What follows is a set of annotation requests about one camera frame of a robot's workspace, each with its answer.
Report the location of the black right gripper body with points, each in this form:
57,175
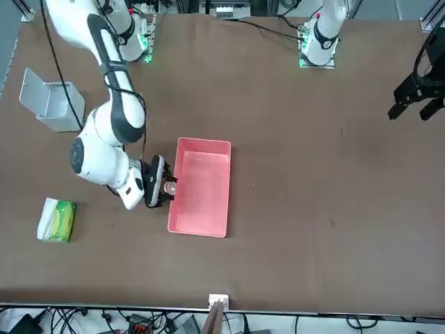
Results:
153,181

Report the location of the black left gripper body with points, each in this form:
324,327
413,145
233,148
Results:
436,80

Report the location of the white tissue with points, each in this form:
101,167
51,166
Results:
45,219

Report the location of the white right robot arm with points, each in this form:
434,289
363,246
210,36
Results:
101,156

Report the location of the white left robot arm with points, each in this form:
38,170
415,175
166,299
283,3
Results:
325,38

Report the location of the pink plastic waste container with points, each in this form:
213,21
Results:
201,195

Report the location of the green tissue pack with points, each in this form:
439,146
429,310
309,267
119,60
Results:
64,222

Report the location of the white lidded trash bin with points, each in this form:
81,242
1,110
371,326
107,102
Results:
52,104

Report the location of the brown upright board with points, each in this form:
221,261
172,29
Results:
213,320

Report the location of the aluminium table edge bracket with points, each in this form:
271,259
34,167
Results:
219,301

